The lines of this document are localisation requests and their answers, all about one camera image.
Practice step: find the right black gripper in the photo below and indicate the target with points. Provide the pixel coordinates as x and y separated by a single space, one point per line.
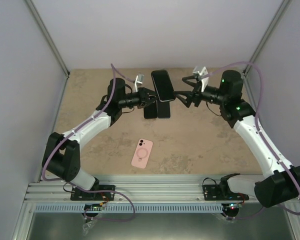
189 95

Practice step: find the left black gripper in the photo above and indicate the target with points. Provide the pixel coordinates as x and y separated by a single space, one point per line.
143 93

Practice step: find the black phone case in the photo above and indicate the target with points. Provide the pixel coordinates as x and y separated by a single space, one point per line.
150 112

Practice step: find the black phone with blue edge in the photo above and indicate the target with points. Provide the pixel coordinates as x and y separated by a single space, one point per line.
163 110

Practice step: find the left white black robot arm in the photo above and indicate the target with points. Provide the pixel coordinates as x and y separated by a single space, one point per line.
62 156

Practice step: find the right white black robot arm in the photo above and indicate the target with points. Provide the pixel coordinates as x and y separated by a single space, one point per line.
280 180

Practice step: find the pink phone case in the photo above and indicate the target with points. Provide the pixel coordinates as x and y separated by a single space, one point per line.
142 153

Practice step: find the left circuit board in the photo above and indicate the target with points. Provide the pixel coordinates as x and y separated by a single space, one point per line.
95 207

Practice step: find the circuit board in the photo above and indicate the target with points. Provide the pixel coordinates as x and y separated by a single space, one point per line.
232 206
95 207

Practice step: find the right circuit board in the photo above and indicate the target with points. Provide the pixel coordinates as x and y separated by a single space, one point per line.
232 206

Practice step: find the clear plastic bag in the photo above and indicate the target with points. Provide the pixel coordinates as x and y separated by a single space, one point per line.
87 226

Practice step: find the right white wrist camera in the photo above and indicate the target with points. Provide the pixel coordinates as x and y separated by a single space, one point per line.
200 73

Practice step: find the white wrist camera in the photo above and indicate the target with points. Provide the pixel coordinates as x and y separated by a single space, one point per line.
200 73
138 81

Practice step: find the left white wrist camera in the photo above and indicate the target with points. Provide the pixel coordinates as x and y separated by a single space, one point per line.
138 81

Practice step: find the aluminium rail frame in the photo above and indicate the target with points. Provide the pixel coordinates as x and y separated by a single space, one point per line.
155 188

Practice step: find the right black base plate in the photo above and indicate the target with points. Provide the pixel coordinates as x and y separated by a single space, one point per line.
213 193

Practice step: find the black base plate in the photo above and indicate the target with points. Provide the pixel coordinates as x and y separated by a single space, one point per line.
104 195
213 193

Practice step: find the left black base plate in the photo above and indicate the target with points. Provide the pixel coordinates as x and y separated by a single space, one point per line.
104 195

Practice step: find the right corner aluminium post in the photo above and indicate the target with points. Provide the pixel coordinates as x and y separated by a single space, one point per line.
284 5

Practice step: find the corner aluminium post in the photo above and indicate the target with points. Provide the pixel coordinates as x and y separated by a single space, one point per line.
46 35
284 5

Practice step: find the left corner aluminium post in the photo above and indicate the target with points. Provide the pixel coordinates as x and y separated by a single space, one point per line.
46 35

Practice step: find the grey slotted cable duct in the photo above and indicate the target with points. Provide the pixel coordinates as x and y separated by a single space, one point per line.
126 208

